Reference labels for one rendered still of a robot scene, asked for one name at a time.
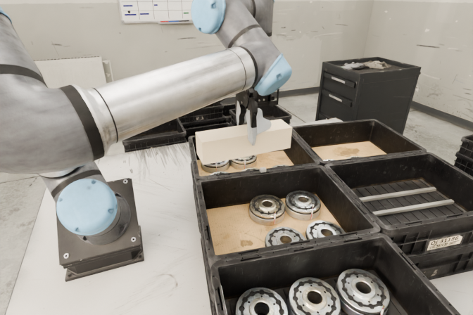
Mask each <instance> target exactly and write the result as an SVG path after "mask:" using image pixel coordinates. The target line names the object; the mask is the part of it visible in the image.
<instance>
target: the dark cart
mask: <svg viewBox="0 0 473 315"><path fill-rule="evenodd" d="M370 60H371V61H372V62H373V61H379V62H381V63H382V62H385V63H386V64H389V65H390V66H391V67H385V68H384V69H377V68H366V67H364V68H363V69H352V70H348V69H346V68H343V66H345V65H344V64H345V63H348V64H351V63H352V62H354V64H356V63H359V64H360V63H361V64H362V63H365V62H369V61H370ZM421 68H422V67H420V66H416V65H411V64H407V63H402V62H398V61H395V60H389V59H386V58H381V57H371V58H356V59H348V60H333V61H325V62H322V72H321V78H320V89H319V94H318V100H317V111H316V117H315V121H318V120H326V119H331V118H335V117H336V118H338V119H340V120H342V121H343V122H346V121H354V120H369V119H375V120H378V121H380V122H381V123H383V124H385V125H386V126H388V127H390V128H392V129H393V130H395V131H397V132H398V133H400V134H402V135H403V132H404V129H405V124H406V122H407V118H408V114H409V111H410V106H411V103H412V99H413V96H414V93H415V88H416V86H417V80H418V78H419V75H420V70H421Z"/></svg>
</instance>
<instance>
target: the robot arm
mask: <svg viewBox="0 0 473 315"><path fill-rule="evenodd" d="M274 2H275V0H193V1H192V3H191V18H192V20H193V23H194V25H195V27H196V28H197V30H199V31H200V32H202V33H204V34H216V36H217V37H218V39H219V40H220V41H221V42H222V44H223V45H224V47H225V48H226V49H225V50H222V51H218V52H215V53H211V54H208V55H205V56H201V57H198V58H193V59H191V60H186V61H183V62H181V63H176V64H173V65H169V66H166V67H162V68H158V69H156V70H152V71H148V72H144V73H141V74H138V75H134V76H131V77H127V78H124V79H119V80H117V81H114V82H110V83H107V84H102V85H100V86H95V87H92V88H90V89H83V88H81V87H79V86H77V85H75V84H70V85H67V86H62V87H60V88H56V89H51V88H48V86H47V85H46V83H45V81H44V78H43V76H42V74H41V72H40V71H39V69H38V67H37V66H36V64H35V62H34V61H33V59H32V57H31V55H30V54H29V53H28V51H27V49H26V48H25V46H24V44H23V43H22V41H21V39H20V37H19V36H18V34H17V32H16V30H15V29H14V27H13V25H12V20H11V18H10V17H9V15H8V14H7V13H5V12H4V10H3V9H2V7H0V172H4V173H10V174H38V175H40V177H41V178H42V179H43V181H44V183H45V184H46V187H47V188H48V190H49V192H50V194H51V196H52V198H53V200H54V202H55V203H56V211H57V215H58V218H59V220H60V221H61V223H62V225H64V227H66V228H67V230H69V231H71V232H73V233H76V234H77V236H78V237H79V238H80V239H81V240H83V241H84V242H86V243H89V244H92V245H105V244H108V243H111V242H113V241H114V240H117V239H118V238H119V237H121V235H122V234H123V233H124V232H125V231H126V229H127V227H128V226H129V223H130V217H131V212H130V206H129V205H128V203H127V201H126V199H124V198H123V197H122V196H121V195H120V194H119V193H116V192H115V191H112V190H111V188H110V187H109V185H108V184H107V182H106V180H105V179H104V177H103V175H102V173H101V171H100V169H99V168H98V166H97V164H96V163H95V160H98V159H100V158H103V157H105V156H106V155H107V152H108V150H109V148H110V146H111V145H113V144H114V143H117V142H120V141H122V140H125V139H128V138H129V137H132V136H135V135H137V134H140V133H142V132H144V131H147V130H149V129H152V128H154V127H157V126H159V125H161V124H164V123H166V122H169V121H171V120H173V119H176V118H178V117H181V116H183V115H186V114H188V113H191V112H193V111H195V110H198V109H200V108H203V107H205V106H207V105H210V104H212V103H215V102H216V103H220V102H222V101H223V100H225V99H226V98H227V97H229V96H232V95H234V94H236V98H235V106H236V121H237V126H239V125H244V122H247V132H248V140H249V142H250V143H251V145H252V146H254V145H255V143H256V136H257V135H258V134H260V133H262V132H264V131H266V130H268V129H269V128H270V127H271V125H272V124H271V121H269V120H267V119H265V118H263V112H262V110H261V109H260V108H258V106H262V107H263V106H269V105H278V102H279V88H280V87H282V86H283V85H284V84H285V83H286V82H287V81H288V80H289V78H290V77H291V74H292V69H291V66H290V65H289V64H288V63H287V61H286V59H285V58H284V57H283V53H280V51H279V50H278V49H277V47H276V46H275V45H274V44H273V42H272V21H273V8H274ZM276 90H277V100H276V101H274V99H275V97H274V96H273V95H272V93H273V92H275V91H276Z"/></svg>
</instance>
